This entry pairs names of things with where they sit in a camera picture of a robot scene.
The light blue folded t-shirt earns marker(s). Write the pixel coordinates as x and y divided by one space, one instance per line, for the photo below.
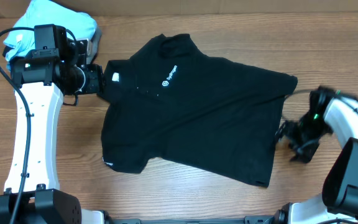
41 12

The black folded garment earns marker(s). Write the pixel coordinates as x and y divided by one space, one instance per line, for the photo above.
6 50

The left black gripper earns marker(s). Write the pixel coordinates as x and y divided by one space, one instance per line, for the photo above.
95 72

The grey folded garment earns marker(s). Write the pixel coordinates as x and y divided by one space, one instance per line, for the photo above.
93 45

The black polo shirt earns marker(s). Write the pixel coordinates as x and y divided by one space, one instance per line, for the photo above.
170 100

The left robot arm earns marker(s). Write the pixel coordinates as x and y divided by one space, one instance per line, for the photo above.
59 65

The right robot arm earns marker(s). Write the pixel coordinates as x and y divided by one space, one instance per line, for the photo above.
330 112

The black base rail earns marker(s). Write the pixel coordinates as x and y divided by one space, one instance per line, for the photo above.
264 219

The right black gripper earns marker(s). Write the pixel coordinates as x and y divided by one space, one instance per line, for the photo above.
294 137

